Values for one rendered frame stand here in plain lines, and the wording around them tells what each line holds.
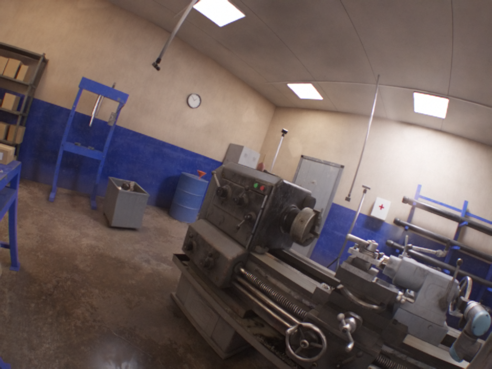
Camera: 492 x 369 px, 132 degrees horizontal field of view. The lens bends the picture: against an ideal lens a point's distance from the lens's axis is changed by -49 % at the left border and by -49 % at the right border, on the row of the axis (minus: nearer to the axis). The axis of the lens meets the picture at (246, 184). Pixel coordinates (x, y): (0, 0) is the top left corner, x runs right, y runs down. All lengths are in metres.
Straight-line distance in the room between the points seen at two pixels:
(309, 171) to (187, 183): 2.66
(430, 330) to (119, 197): 3.13
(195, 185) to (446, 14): 4.46
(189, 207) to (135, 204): 1.42
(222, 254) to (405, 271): 1.06
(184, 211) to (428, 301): 3.87
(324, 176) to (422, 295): 3.86
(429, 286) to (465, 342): 0.41
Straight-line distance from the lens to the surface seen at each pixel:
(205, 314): 1.73
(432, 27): 2.75
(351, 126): 4.96
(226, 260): 1.33
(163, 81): 4.34
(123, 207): 2.95
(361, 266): 1.06
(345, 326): 0.91
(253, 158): 5.06
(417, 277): 1.25
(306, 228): 1.33
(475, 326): 1.01
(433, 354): 1.25
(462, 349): 1.05
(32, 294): 1.89
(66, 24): 4.42
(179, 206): 4.13
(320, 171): 4.78
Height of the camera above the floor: 1.29
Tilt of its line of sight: 3 degrees down
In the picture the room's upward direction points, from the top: 20 degrees clockwise
